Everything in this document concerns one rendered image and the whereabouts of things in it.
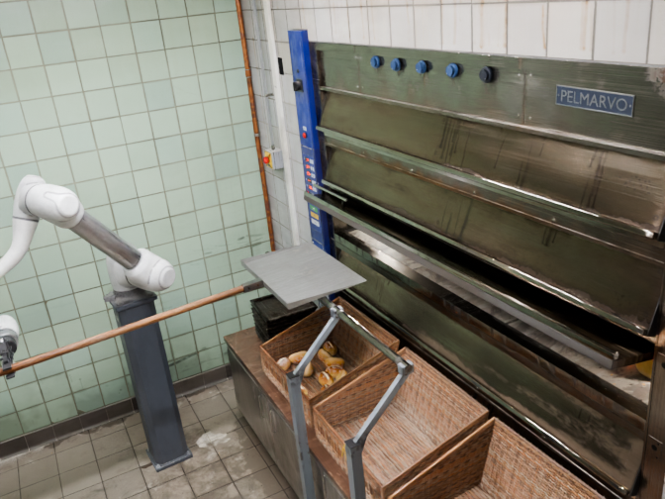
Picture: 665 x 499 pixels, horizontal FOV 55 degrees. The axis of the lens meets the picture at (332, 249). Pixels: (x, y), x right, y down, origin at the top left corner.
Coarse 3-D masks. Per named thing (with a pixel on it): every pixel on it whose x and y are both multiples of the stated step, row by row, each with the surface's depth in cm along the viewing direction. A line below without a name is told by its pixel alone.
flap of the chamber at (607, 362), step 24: (336, 216) 279; (360, 216) 276; (384, 216) 278; (384, 240) 247; (408, 240) 246; (432, 240) 248; (432, 264) 220; (456, 264) 222; (480, 264) 223; (504, 288) 202; (528, 288) 204; (552, 312) 186; (576, 312) 187; (552, 336) 175; (600, 336) 172; (624, 336) 173; (600, 360) 162; (624, 360) 160
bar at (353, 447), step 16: (336, 320) 251; (352, 320) 240; (320, 336) 251; (368, 336) 228; (384, 352) 219; (304, 368) 251; (400, 368) 210; (288, 384) 251; (400, 384) 211; (384, 400) 210; (304, 416) 257; (304, 432) 259; (368, 432) 211; (304, 448) 262; (352, 448) 208; (304, 464) 264; (352, 464) 210; (304, 480) 267; (352, 480) 214; (304, 496) 274; (352, 496) 218
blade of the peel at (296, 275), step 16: (256, 256) 302; (272, 256) 302; (288, 256) 300; (304, 256) 297; (320, 256) 295; (256, 272) 289; (272, 272) 286; (288, 272) 284; (304, 272) 282; (320, 272) 280; (336, 272) 277; (352, 272) 275; (272, 288) 272; (288, 288) 270; (304, 288) 268; (320, 288) 266; (336, 288) 264; (288, 304) 253
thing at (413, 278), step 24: (336, 240) 322; (360, 240) 311; (384, 264) 284; (432, 288) 256; (456, 312) 242; (480, 312) 235; (504, 336) 219; (552, 360) 202; (576, 384) 193; (600, 384) 189; (624, 408) 178
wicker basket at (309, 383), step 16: (336, 304) 330; (304, 320) 323; (320, 320) 328; (368, 320) 306; (304, 336) 326; (336, 336) 332; (352, 336) 319; (272, 352) 320; (288, 352) 324; (336, 352) 330; (368, 352) 306; (272, 368) 305; (288, 368) 320; (320, 368) 317; (352, 368) 315; (368, 368) 281; (384, 368) 295; (304, 384) 307; (320, 384) 305; (336, 384) 275; (288, 400) 296; (304, 400) 275; (320, 400) 273
